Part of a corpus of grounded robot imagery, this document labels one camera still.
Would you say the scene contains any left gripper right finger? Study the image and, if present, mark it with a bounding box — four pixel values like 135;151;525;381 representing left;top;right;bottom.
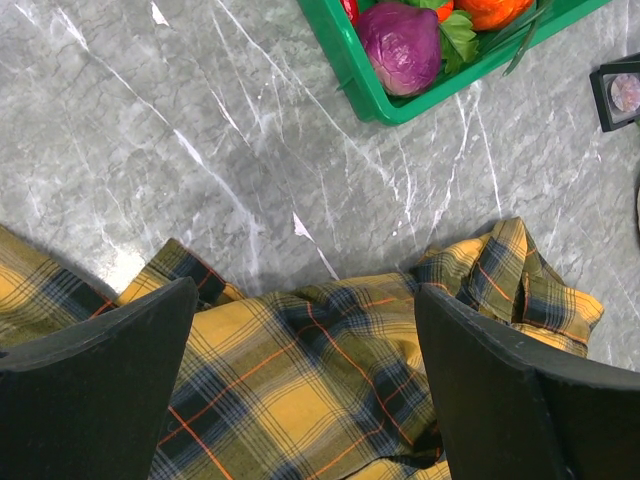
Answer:
415;285;639;479

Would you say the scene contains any green plastic crate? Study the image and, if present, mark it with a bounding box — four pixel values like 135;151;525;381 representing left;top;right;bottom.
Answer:
299;1;606;126

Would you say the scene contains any yellow plaid shirt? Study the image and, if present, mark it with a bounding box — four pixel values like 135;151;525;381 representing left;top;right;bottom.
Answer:
1;218;603;479

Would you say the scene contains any orange carrot slice toy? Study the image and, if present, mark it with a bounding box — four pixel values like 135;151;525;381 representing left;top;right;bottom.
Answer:
454;0;534;32

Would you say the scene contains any black square frame far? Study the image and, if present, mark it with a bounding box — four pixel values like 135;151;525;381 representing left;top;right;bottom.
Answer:
589;53;639;132

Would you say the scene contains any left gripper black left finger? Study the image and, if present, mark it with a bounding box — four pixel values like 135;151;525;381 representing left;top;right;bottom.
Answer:
1;278;198;479

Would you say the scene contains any purple onion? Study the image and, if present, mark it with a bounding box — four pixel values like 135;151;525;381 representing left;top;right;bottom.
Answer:
356;1;442;97

